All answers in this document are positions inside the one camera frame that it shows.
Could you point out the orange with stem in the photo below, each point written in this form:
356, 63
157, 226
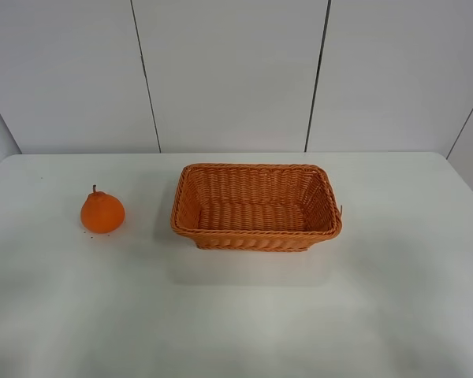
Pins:
102, 213

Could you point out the orange wicker basket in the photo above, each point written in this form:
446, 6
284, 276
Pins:
263, 207

